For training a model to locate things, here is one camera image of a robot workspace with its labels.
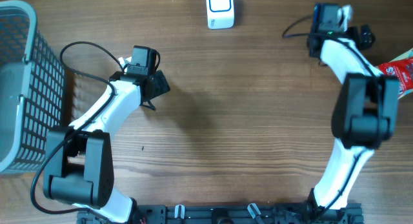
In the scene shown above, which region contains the yellow wet wipes pack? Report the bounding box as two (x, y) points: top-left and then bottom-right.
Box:
(388, 49), (412, 98)

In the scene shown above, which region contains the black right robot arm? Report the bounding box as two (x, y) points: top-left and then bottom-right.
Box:
(307, 3), (399, 210)

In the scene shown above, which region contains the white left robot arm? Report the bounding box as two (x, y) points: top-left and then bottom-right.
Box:
(32, 46), (170, 223)

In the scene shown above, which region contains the grey plastic shopping basket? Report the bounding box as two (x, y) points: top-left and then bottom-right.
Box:
(1, 0), (66, 174)

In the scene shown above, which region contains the red snack bag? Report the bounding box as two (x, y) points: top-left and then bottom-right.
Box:
(378, 57), (413, 98)

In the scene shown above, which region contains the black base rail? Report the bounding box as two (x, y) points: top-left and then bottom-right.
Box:
(76, 203), (365, 224)

